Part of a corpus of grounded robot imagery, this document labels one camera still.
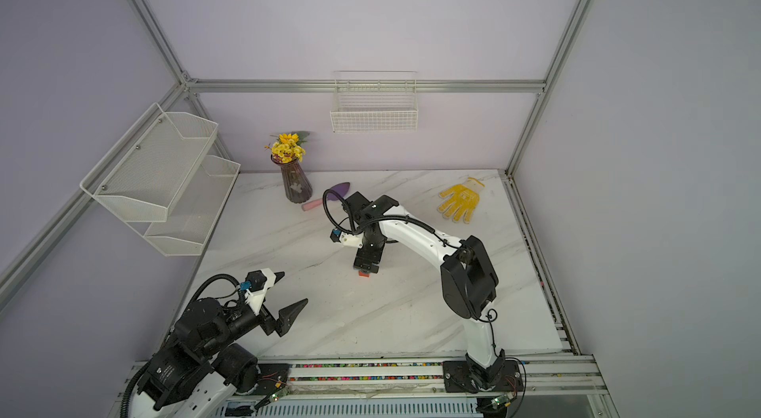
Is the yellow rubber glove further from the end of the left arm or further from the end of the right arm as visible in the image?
the end of the left arm

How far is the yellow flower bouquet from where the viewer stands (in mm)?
948

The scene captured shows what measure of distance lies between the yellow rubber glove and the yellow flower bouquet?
0.55 metres

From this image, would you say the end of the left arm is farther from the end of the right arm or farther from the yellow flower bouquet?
the yellow flower bouquet

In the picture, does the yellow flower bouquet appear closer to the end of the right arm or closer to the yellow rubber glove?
the end of the right arm

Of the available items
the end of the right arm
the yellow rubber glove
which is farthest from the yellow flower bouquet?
the yellow rubber glove

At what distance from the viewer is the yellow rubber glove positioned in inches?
43.1

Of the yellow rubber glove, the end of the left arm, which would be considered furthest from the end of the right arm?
the yellow rubber glove

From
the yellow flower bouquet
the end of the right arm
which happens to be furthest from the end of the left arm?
the yellow flower bouquet
